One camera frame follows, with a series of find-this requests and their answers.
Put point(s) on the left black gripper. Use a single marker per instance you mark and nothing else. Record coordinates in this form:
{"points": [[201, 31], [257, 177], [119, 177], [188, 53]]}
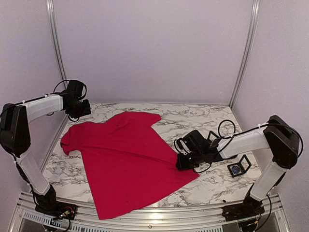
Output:
{"points": [[86, 110]]}

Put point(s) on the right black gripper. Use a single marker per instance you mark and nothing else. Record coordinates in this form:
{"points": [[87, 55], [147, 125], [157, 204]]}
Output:
{"points": [[180, 164]]}

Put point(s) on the red t-shirt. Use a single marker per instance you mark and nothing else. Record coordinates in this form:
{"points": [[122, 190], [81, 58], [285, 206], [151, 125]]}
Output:
{"points": [[127, 164]]}

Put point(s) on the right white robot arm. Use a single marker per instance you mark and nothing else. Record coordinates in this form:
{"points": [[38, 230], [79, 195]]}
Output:
{"points": [[284, 142]]}

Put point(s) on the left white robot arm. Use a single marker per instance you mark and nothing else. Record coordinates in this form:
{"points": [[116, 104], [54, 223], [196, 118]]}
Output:
{"points": [[15, 134]]}

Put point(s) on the black open display box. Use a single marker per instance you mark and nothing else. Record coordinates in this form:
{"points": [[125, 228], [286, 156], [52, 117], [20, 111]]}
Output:
{"points": [[244, 165], [212, 136]]}

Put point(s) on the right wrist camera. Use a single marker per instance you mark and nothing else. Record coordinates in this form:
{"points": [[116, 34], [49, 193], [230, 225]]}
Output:
{"points": [[179, 146]]}

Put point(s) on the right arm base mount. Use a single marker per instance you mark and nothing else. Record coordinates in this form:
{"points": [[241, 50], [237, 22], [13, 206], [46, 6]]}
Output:
{"points": [[248, 208]]}

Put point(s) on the left aluminium frame post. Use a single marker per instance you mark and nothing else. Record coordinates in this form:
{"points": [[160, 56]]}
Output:
{"points": [[56, 43]]}

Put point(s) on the aluminium frame post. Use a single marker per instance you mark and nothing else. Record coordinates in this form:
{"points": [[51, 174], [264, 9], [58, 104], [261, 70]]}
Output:
{"points": [[247, 50], [56, 43]]}

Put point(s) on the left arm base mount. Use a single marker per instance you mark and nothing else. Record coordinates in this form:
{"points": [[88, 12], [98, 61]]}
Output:
{"points": [[56, 210]]}

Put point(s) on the right aluminium frame post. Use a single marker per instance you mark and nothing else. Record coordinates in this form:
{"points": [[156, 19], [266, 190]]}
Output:
{"points": [[247, 50]]}

